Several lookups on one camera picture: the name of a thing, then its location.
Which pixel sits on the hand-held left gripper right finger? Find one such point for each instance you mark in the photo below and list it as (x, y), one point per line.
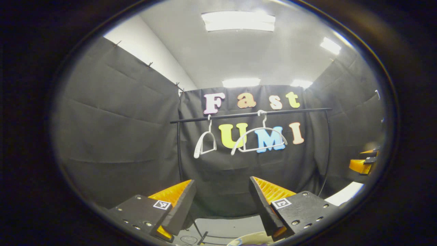
(263, 205)

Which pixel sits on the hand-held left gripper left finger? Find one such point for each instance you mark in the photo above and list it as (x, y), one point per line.
(181, 208)

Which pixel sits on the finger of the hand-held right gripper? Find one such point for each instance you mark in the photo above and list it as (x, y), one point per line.
(370, 152)
(370, 160)

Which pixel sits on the white plastic hanger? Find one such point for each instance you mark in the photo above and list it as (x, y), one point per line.
(261, 128)
(209, 124)

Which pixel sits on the black clothes rack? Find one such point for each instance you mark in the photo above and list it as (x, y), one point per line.
(232, 116)

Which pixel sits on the white flat panel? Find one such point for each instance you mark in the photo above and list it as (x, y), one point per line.
(343, 194)

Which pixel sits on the black backdrop cloth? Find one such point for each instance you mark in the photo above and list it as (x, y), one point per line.
(119, 130)

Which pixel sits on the large ceiling light panel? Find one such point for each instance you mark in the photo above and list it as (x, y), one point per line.
(239, 21)

